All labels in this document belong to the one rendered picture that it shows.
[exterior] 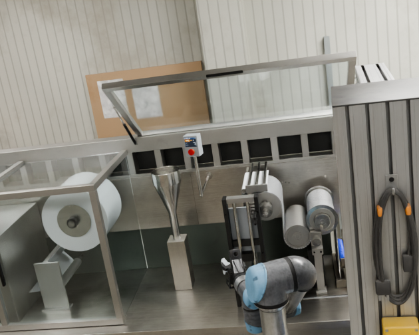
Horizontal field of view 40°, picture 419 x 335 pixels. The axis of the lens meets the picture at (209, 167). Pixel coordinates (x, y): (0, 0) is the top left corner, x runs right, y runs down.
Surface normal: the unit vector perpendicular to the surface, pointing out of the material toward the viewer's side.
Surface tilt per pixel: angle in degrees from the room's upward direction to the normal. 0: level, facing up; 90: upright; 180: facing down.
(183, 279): 90
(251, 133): 90
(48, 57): 90
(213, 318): 0
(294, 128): 90
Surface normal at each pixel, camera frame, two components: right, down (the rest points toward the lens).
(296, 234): -0.12, 0.31
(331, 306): -0.15, -0.94
